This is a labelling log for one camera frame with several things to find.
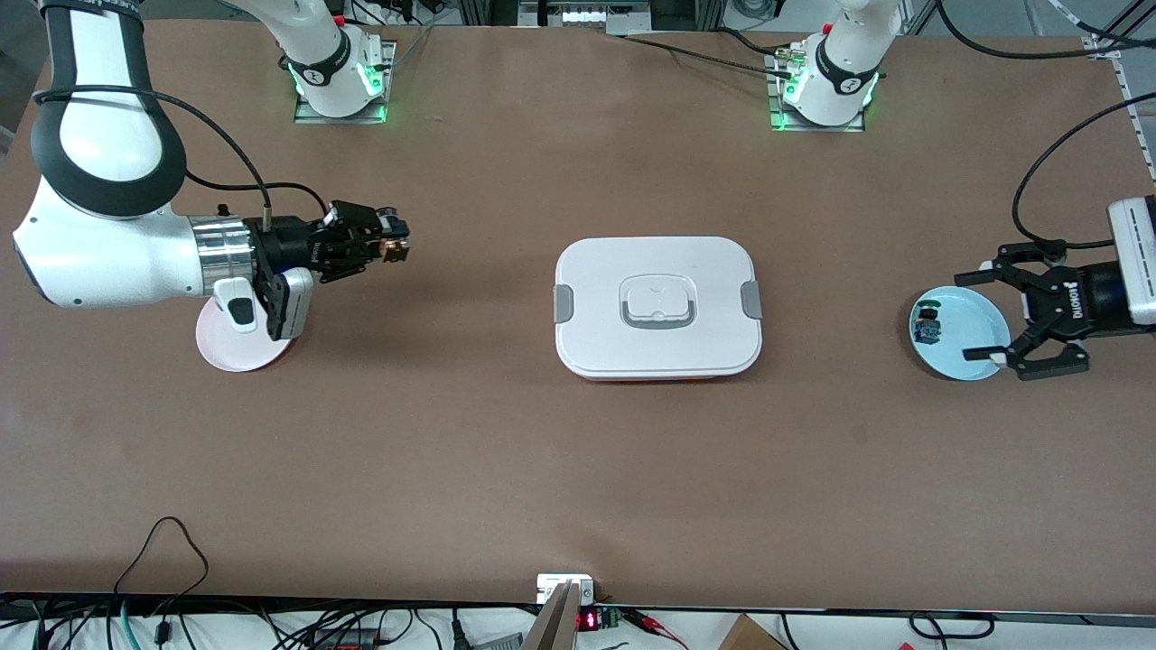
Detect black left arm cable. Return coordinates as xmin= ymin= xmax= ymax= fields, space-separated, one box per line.
xmin=935 ymin=0 xmax=1156 ymax=252

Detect orange push-button switch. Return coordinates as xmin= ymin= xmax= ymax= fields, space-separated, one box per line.
xmin=375 ymin=206 xmax=412 ymax=265

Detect brown cardboard box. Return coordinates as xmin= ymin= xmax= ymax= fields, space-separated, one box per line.
xmin=718 ymin=614 xmax=787 ymax=650

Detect pink plate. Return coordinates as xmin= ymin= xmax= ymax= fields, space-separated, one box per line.
xmin=195 ymin=302 xmax=299 ymax=373

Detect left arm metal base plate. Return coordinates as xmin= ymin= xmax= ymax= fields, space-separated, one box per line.
xmin=768 ymin=50 xmax=866 ymax=133

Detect black cable coil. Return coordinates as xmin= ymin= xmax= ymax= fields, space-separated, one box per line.
xmin=908 ymin=612 xmax=994 ymax=640

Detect grey control box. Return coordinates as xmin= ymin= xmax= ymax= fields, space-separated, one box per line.
xmin=519 ymin=0 xmax=653 ymax=35

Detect red clip lead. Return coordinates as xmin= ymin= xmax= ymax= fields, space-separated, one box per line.
xmin=623 ymin=609 xmax=687 ymax=649

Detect black cable to arm base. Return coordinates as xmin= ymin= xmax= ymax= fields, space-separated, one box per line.
xmin=614 ymin=27 xmax=800 ymax=78

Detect black looped cable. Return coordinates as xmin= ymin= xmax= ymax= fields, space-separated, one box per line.
xmin=113 ymin=516 xmax=210 ymax=624

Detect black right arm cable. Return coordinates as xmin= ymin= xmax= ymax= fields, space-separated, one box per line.
xmin=34 ymin=86 xmax=333 ymax=227

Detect white mounting bracket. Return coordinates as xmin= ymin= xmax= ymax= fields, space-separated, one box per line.
xmin=536 ymin=574 xmax=595 ymax=604

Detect perforated white metal strip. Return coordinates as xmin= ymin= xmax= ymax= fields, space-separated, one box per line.
xmin=1115 ymin=56 xmax=1156 ymax=181

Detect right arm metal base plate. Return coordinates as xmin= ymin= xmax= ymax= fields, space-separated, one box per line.
xmin=294 ymin=41 xmax=396 ymax=125

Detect white lunch box grey latches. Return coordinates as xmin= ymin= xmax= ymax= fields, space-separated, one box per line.
xmin=553 ymin=237 xmax=764 ymax=382

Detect light blue plate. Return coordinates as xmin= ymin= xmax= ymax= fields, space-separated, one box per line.
xmin=909 ymin=286 xmax=1012 ymax=382

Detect aluminium frame profile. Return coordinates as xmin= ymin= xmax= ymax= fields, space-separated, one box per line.
xmin=1082 ymin=0 xmax=1156 ymax=60

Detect aluminium camera pole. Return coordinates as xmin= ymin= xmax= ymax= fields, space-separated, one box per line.
xmin=522 ymin=582 xmax=581 ymax=650

